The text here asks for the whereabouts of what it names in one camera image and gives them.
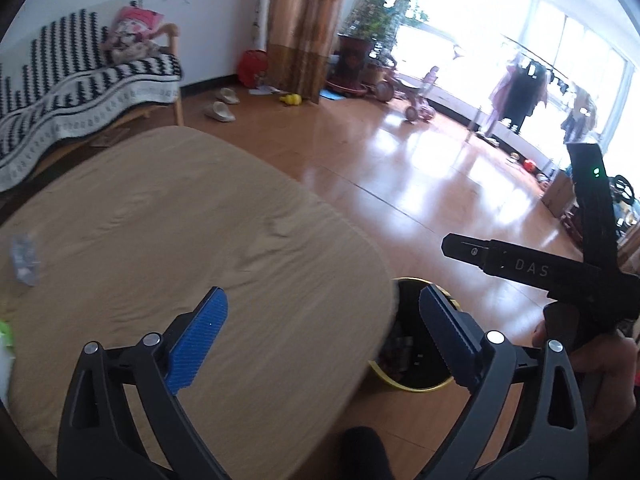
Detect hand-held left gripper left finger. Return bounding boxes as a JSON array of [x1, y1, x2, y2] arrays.
[[56, 286, 231, 480]]

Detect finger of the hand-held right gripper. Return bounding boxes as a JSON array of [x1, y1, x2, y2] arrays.
[[441, 232, 493, 274]]

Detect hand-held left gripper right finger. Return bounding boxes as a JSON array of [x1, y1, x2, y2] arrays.
[[419, 284, 588, 480]]

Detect black yellow trash bin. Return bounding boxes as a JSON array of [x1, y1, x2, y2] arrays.
[[369, 276, 463, 393]]

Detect person's right hand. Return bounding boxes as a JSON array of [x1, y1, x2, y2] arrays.
[[532, 320, 640, 440]]

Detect brown low cabinet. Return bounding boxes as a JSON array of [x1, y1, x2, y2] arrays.
[[541, 170, 583, 241]]

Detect black steering wheel toy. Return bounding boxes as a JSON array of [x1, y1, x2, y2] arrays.
[[611, 174, 637, 207]]

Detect clothes drying rack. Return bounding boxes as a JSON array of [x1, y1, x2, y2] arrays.
[[452, 35, 608, 148]]

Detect pink tricycle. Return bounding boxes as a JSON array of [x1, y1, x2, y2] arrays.
[[376, 64, 437, 123]]

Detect pink hanging garment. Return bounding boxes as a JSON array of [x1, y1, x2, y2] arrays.
[[486, 62, 516, 122]]

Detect black hanging garment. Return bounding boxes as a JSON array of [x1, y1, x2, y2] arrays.
[[502, 60, 547, 131]]

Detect grey hanging garments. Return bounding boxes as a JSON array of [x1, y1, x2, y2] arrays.
[[562, 85, 599, 144]]

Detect clear plastic wrapper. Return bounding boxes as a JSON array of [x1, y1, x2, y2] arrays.
[[10, 232, 42, 287]]

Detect red plant trolley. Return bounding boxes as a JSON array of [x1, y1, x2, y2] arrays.
[[325, 79, 371, 100]]

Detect dark red plant pot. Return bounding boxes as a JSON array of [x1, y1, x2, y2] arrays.
[[332, 34, 375, 86]]

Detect green potted plant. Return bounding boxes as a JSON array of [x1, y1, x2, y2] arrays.
[[345, 0, 426, 61]]

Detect brown curtain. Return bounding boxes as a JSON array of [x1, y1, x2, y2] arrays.
[[265, 0, 353, 106]]

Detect red bag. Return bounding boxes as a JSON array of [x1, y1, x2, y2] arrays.
[[237, 50, 269, 87]]

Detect sofa with striped blanket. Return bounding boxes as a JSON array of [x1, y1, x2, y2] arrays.
[[0, 0, 183, 193]]

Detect beige plush toy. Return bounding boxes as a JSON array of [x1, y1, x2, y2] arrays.
[[102, 30, 161, 63]]

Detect pink cartoon cushion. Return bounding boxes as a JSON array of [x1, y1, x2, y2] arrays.
[[112, 6, 166, 43]]

